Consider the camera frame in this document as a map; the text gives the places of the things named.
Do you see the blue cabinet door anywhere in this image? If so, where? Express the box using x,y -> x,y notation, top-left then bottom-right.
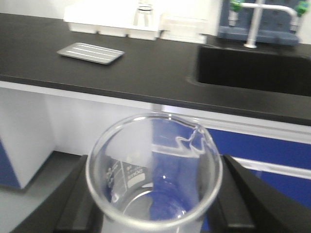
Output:
210,129 -> 311,209

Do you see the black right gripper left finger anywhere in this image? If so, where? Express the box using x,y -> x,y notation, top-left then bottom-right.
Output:
9,154 -> 102,233

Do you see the clear glass beaker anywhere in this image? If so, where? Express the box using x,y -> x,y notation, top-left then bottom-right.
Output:
86,113 -> 223,233

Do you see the black lab sink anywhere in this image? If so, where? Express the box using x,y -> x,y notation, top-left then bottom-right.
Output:
191,45 -> 311,97

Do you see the round glass flask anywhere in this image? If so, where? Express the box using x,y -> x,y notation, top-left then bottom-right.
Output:
132,0 -> 154,30

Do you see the white lab faucet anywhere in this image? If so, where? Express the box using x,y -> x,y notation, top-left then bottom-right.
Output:
228,0 -> 310,49

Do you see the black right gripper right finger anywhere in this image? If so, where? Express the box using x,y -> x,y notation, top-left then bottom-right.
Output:
206,154 -> 311,233

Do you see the white test tube rack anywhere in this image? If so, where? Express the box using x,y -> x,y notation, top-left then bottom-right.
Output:
160,16 -> 206,44

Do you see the middle white storage bin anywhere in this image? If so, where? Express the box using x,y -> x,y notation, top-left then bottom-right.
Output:
63,2 -> 128,37

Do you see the silver metal tray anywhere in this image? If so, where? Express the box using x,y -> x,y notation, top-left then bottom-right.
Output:
57,43 -> 125,65

